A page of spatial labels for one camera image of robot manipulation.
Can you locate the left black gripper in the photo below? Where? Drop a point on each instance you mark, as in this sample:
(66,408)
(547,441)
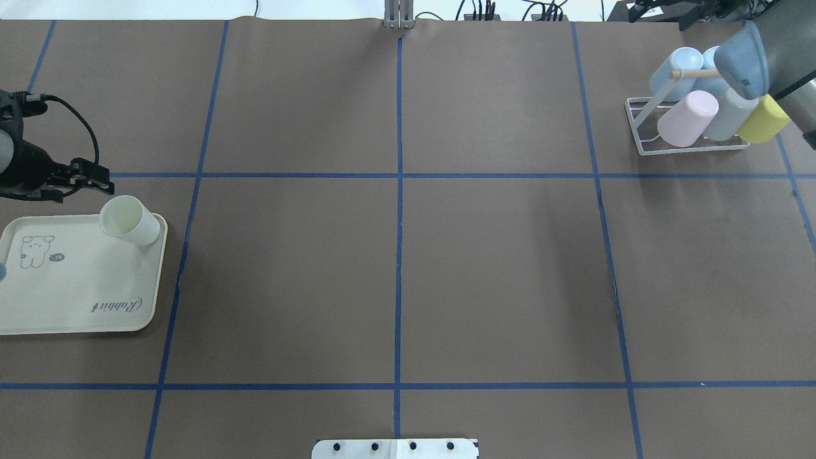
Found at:
(29,167)

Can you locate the pale green cup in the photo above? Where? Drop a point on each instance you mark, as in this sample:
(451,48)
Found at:
(126,218)

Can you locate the pink plastic cup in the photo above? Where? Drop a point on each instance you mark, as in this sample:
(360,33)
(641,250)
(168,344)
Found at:
(684,123)

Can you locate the grey plastic cup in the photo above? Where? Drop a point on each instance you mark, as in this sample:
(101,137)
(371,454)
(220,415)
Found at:
(733,111)

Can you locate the yellow plastic cup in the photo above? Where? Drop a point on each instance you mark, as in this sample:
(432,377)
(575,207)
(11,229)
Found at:
(765,122)

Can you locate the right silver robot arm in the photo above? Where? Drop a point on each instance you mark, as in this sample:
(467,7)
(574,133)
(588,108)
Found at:
(774,55)

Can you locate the cream plastic tray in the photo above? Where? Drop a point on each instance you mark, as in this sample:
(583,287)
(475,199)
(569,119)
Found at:
(64,275)

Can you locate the black laptop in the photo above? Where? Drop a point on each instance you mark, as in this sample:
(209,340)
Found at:
(619,11)

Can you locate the aluminium frame post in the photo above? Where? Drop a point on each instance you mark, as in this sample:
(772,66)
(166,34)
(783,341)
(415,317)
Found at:
(399,14)

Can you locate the white pedestal column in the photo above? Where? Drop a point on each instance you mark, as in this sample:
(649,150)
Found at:
(397,448)

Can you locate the white wire cup rack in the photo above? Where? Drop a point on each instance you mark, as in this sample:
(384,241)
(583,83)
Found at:
(643,113)

